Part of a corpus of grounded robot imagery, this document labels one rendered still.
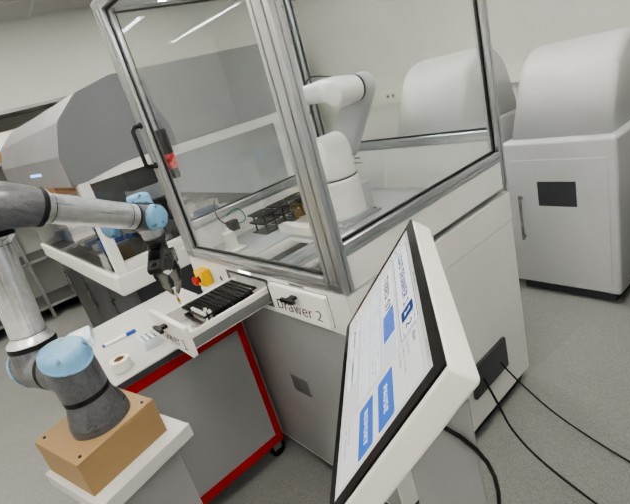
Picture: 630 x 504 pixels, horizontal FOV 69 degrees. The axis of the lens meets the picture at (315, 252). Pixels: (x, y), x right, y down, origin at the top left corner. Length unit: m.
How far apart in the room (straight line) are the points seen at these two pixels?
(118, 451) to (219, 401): 0.71
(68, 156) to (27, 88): 3.46
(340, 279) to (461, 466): 0.60
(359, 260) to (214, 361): 0.82
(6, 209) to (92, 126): 1.19
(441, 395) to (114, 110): 2.07
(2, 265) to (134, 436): 0.53
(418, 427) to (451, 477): 0.34
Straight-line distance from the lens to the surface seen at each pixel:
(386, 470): 0.66
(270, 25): 1.19
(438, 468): 0.92
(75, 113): 2.35
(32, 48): 5.83
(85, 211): 1.30
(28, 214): 1.23
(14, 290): 1.35
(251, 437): 2.13
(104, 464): 1.33
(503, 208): 1.98
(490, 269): 1.94
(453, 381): 0.57
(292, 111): 1.19
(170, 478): 1.46
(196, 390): 1.90
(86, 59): 5.88
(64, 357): 1.26
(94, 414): 1.32
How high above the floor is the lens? 1.53
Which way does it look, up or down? 20 degrees down
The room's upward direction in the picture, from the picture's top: 16 degrees counter-clockwise
